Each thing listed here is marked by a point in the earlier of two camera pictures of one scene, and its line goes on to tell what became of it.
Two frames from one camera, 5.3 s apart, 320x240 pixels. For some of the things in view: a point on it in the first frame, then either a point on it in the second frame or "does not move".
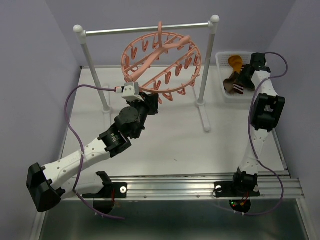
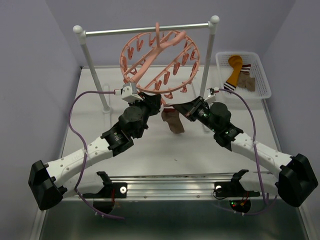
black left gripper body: [144, 108] does not move
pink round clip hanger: [162, 63] does not move
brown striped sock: [230, 87] to [172, 116]
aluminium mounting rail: [270, 184] does not move
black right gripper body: [245, 79] to [201, 114]
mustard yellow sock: [236, 62] does not move
